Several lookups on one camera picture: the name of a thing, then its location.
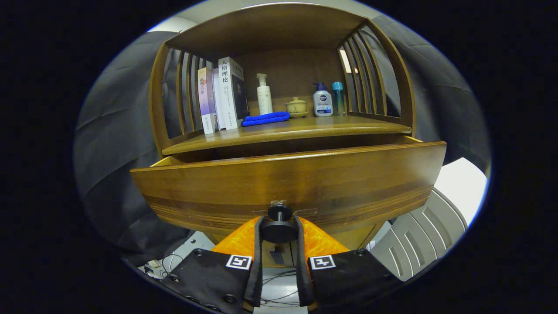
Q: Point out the wooden cabinet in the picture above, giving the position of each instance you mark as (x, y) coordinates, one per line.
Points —
(270, 26)

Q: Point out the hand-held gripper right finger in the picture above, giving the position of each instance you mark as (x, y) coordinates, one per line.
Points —
(301, 261)

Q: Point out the yellow lidded teacup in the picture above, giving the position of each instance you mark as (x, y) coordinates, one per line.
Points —
(296, 107)

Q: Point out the thick white and black book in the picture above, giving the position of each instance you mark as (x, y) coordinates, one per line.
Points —
(226, 100)

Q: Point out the white bottle with blue pump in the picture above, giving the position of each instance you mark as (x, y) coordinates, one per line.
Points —
(322, 102)

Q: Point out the teal bottle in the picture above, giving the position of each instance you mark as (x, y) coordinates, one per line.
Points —
(338, 98)

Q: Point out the wooden drawer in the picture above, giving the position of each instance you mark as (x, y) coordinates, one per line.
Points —
(283, 183)

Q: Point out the thin white book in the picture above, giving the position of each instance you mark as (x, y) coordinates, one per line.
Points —
(219, 109)

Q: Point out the tall white pump bottle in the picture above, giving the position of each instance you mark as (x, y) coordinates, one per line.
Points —
(264, 100)

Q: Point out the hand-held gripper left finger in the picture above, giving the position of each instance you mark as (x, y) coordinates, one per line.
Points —
(257, 261)

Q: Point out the wooden countertop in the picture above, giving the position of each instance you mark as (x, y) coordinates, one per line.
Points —
(305, 126)

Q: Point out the purple book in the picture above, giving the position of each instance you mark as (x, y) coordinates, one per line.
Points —
(205, 100)

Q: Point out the black drawer knob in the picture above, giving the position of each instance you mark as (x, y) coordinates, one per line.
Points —
(279, 230)

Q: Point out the folded blue cloth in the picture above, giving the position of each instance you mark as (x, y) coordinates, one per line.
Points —
(266, 119)

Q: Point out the white plastic box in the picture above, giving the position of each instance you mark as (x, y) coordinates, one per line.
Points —
(418, 235)

